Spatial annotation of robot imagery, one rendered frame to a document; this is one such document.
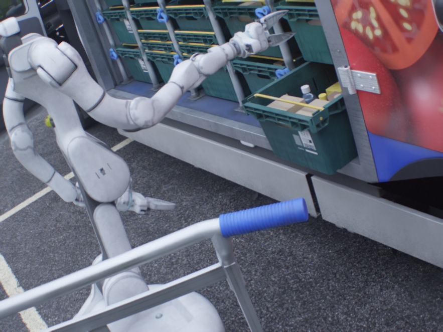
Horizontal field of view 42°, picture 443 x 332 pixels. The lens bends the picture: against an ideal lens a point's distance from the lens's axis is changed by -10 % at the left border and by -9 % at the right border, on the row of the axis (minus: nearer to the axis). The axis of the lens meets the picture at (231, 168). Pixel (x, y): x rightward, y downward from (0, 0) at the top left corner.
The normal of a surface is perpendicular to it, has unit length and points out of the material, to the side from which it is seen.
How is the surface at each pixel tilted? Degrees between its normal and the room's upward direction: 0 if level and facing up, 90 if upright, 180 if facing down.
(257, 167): 90
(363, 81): 90
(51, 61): 69
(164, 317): 2
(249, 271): 0
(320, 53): 98
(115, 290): 81
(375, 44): 90
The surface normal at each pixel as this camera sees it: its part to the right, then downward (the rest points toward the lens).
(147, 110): 0.76, -0.18
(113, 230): 0.45, 0.27
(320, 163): -0.72, 0.62
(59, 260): -0.31, -0.84
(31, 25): 0.81, 0.05
